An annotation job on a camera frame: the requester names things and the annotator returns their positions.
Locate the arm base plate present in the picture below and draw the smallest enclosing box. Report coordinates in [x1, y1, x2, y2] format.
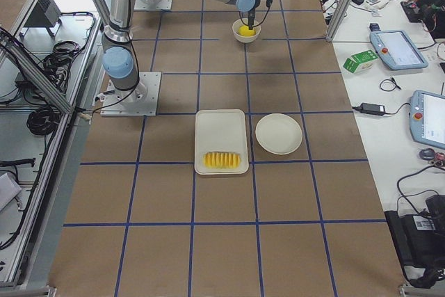
[134, 0, 172, 11]
[99, 72, 161, 117]

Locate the cream ceramic bowl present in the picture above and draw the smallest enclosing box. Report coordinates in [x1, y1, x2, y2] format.
[232, 19, 261, 44]

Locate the green white carton box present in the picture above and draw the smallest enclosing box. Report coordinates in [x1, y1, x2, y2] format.
[343, 49, 378, 74]

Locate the black power adapter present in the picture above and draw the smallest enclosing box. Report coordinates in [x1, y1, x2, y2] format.
[360, 103, 386, 116]

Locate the sliced yellow fruit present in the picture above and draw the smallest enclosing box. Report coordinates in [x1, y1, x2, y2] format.
[203, 152, 241, 169]

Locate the near teach pendant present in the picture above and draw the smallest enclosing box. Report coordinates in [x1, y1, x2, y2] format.
[410, 90, 444, 149]

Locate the cream rectangular tray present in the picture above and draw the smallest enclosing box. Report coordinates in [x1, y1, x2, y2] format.
[194, 109, 249, 175]

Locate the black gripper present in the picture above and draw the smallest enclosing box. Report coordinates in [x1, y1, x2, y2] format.
[239, 0, 273, 30]

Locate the yellow lemon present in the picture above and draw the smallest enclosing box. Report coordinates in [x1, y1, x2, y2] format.
[237, 26, 256, 37]

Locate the cream round plate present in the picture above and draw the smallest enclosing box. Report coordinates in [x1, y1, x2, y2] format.
[255, 113, 302, 155]

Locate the teach pendant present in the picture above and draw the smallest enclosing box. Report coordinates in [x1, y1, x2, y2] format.
[369, 30, 428, 70]
[410, 90, 444, 149]

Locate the person at desk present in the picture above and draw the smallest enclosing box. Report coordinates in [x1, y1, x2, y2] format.
[412, 0, 444, 39]

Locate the far teach pendant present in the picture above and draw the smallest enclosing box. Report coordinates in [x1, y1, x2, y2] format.
[369, 30, 428, 70]

